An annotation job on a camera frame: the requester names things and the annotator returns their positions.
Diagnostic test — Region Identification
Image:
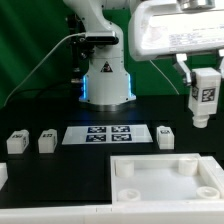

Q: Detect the white cable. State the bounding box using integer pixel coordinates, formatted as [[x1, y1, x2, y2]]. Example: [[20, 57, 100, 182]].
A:
[[3, 31, 181, 107]]

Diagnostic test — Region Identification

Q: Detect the white right fence block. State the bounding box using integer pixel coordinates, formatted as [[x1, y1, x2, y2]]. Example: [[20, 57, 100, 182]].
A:
[[199, 156, 224, 199]]

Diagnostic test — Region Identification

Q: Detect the black cable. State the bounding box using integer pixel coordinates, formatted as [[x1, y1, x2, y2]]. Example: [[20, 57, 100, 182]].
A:
[[6, 83, 83, 104]]

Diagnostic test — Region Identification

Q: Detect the white fence block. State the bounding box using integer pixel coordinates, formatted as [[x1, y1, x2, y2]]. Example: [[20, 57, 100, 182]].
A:
[[0, 163, 8, 190], [199, 156, 224, 199]]

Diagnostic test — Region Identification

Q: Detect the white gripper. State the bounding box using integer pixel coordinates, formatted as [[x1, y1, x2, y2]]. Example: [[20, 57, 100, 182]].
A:
[[128, 0, 224, 86]]

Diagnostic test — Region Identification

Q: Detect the white front fence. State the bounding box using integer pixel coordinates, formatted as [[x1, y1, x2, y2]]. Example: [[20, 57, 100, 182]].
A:
[[0, 200, 224, 224]]

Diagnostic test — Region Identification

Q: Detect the white left fence block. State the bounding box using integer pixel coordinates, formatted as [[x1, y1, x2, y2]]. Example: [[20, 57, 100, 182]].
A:
[[0, 163, 8, 190]]

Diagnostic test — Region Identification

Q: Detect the white sheet with markers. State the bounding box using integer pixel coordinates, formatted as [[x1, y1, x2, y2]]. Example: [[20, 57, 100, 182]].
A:
[[62, 124, 152, 145]]

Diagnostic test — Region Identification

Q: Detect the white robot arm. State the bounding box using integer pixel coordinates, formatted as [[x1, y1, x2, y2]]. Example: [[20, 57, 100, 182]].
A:
[[63, 0, 224, 110]]

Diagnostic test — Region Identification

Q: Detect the white square tabletop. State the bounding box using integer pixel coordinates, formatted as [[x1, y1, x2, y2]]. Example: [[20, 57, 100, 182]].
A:
[[110, 154, 224, 204]]

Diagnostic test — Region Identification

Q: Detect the black camera stand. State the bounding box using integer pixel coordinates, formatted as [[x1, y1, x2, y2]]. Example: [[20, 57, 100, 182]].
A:
[[66, 14, 85, 100]]

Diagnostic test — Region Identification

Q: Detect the black camera on base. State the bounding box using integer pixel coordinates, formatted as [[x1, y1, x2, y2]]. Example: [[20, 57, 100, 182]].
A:
[[85, 31, 119, 45]]

